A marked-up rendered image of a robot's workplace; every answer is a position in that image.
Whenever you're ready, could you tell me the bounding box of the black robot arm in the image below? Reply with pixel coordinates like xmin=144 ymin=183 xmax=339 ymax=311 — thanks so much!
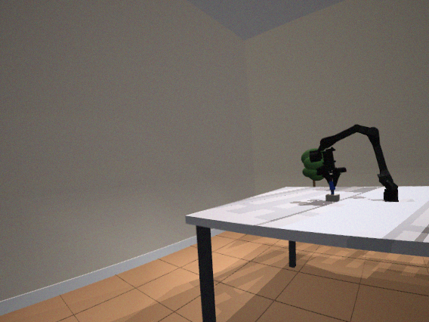
xmin=310 ymin=125 xmax=399 ymax=202

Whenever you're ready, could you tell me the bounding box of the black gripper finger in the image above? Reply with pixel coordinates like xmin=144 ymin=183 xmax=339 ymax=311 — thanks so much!
xmin=330 ymin=173 xmax=341 ymax=187
xmin=323 ymin=175 xmax=332 ymax=183

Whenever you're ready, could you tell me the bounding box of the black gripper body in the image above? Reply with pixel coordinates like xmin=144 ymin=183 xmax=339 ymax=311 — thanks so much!
xmin=317 ymin=159 xmax=347 ymax=175

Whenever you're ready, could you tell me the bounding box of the beige square block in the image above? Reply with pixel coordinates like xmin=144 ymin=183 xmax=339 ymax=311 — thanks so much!
xmin=326 ymin=194 xmax=340 ymax=202

